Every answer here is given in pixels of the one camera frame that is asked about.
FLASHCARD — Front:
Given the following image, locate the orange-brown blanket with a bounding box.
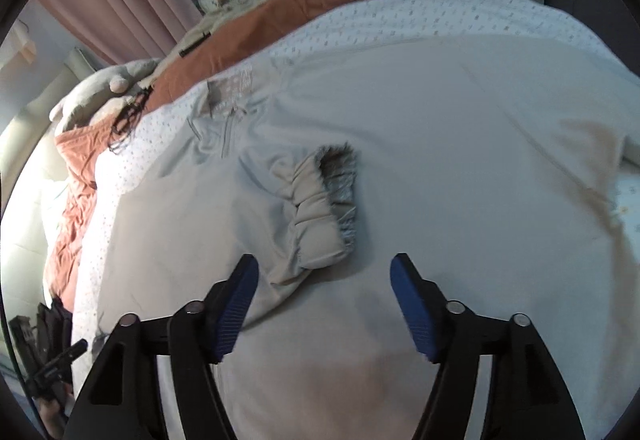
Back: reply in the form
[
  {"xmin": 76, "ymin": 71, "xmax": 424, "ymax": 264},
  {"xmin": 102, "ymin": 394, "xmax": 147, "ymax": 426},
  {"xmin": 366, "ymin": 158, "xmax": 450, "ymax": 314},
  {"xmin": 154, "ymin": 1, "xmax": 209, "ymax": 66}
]
[{"xmin": 42, "ymin": 0, "xmax": 491, "ymax": 305}]

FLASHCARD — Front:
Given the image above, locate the grey plush toy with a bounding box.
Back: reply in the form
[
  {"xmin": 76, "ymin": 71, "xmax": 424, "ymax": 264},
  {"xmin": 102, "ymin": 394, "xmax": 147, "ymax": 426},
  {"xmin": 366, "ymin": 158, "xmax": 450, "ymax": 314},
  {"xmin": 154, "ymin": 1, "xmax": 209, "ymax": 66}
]
[{"xmin": 50, "ymin": 58, "xmax": 166, "ymax": 133}]

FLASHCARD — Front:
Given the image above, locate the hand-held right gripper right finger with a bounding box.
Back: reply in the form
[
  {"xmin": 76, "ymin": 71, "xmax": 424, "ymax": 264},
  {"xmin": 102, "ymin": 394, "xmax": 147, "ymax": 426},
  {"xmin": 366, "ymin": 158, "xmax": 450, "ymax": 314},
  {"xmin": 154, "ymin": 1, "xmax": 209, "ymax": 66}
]
[{"xmin": 390, "ymin": 252, "xmax": 588, "ymax": 440}]

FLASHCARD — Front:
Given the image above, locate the black clip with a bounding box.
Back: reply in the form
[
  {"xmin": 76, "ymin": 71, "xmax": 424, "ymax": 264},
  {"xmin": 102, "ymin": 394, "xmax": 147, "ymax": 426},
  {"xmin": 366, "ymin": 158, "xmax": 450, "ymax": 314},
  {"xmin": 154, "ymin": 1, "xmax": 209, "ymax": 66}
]
[{"xmin": 180, "ymin": 32, "xmax": 211, "ymax": 56}]

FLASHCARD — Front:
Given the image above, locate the white dotted bedsheet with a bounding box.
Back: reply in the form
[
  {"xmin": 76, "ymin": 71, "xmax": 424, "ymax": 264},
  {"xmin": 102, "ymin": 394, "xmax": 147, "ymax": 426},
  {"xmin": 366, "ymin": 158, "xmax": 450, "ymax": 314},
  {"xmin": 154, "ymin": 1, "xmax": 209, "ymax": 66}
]
[{"xmin": 70, "ymin": 0, "xmax": 640, "ymax": 371}]

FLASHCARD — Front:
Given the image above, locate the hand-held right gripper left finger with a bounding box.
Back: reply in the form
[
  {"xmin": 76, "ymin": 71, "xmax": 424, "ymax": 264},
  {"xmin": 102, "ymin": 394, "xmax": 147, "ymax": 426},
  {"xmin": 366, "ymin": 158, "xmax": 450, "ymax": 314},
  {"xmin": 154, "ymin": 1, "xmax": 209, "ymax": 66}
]
[{"xmin": 62, "ymin": 254, "xmax": 261, "ymax": 440}]

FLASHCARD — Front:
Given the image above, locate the beige jacket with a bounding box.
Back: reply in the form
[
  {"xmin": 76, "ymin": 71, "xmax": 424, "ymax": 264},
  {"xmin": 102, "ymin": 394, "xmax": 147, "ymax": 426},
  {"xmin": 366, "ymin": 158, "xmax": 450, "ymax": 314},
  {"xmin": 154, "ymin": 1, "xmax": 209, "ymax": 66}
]
[{"xmin": 92, "ymin": 37, "xmax": 640, "ymax": 440}]

